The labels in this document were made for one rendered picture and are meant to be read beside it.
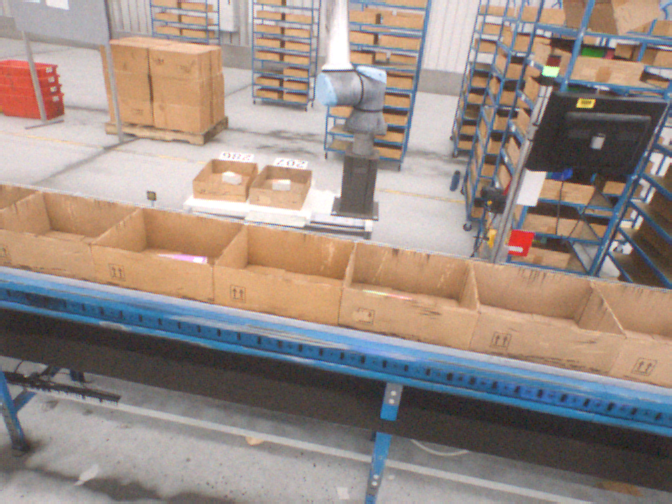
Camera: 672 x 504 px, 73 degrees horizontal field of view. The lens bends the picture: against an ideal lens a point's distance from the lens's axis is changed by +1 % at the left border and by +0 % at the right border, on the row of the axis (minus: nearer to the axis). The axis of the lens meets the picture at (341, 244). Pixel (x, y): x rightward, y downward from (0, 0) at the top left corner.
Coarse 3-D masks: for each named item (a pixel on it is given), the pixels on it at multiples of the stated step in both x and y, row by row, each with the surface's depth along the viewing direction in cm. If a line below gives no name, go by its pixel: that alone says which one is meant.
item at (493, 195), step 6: (486, 186) 205; (480, 192) 205; (486, 192) 201; (492, 192) 200; (498, 192) 201; (486, 198) 202; (492, 198) 201; (498, 198) 201; (504, 198) 201; (492, 204) 205; (498, 204) 204
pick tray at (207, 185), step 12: (204, 168) 258; (216, 168) 274; (228, 168) 274; (240, 168) 274; (252, 168) 274; (192, 180) 239; (204, 180) 260; (216, 180) 266; (252, 180) 258; (204, 192) 241; (216, 192) 241; (228, 192) 241; (240, 192) 241
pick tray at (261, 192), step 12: (264, 168) 267; (276, 168) 272; (288, 168) 272; (264, 180) 271; (300, 180) 274; (252, 192) 240; (264, 192) 239; (276, 192) 238; (288, 192) 261; (300, 192) 262; (252, 204) 243; (264, 204) 242; (276, 204) 242; (288, 204) 241; (300, 204) 241
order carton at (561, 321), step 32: (480, 288) 155; (512, 288) 153; (544, 288) 151; (576, 288) 149; (480, 320) 127; (512, 320) 125; (544, 320) 153; (576, 320) 152; (608, 320) 132; (480, 352) 132; (512, 352) 130; (544, 352) 129; (576, 352) 127; (608, 352) 125
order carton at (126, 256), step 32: (128, 224) 156; (160, 224) 165; (192, 224) 162; (224, 224) 160; (96, 256) 139; (128, 256) 137; (160, 256) 135; (128, 288) 143; (160, 288) 141; (192, 288) 139
